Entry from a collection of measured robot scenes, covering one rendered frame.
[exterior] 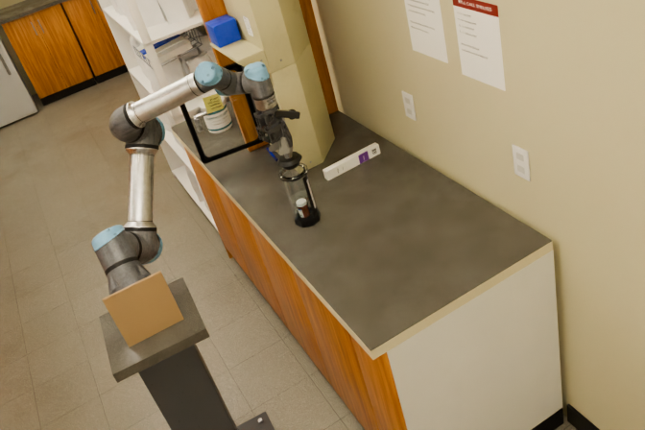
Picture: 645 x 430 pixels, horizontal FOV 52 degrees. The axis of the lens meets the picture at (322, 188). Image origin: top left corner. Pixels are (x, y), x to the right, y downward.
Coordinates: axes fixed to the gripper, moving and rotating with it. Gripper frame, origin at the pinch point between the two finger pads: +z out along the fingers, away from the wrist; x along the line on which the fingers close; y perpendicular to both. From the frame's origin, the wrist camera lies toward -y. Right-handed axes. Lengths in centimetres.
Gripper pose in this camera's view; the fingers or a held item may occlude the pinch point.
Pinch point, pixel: (287, 153)
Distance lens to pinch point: 237.2
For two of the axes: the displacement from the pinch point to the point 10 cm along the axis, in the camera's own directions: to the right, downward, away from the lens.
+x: 6.7, 2.6, -6.9
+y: -7.0, 5.3, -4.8
